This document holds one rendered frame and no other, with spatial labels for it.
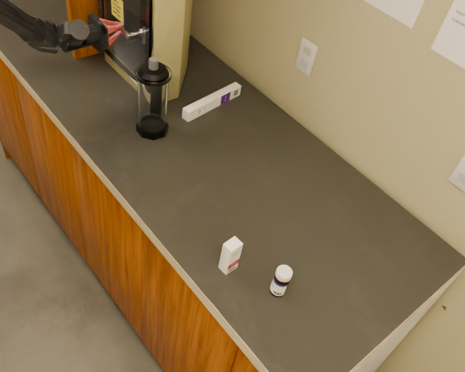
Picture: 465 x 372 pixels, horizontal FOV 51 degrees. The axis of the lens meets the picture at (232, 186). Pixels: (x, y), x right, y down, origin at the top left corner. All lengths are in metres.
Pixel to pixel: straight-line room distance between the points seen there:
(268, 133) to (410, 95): 0.48
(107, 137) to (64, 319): 0.97
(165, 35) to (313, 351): 1.01
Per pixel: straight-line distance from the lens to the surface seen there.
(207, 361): 1.58
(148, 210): 1.40
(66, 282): 2.39
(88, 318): 2.29
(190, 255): 1.31
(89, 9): 1.89
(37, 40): 1.48
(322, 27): 1.63
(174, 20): 1.59
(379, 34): 1.50
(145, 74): 1.46
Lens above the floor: 2.01
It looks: 46 degrees down
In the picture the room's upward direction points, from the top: 12 degrees clockwise
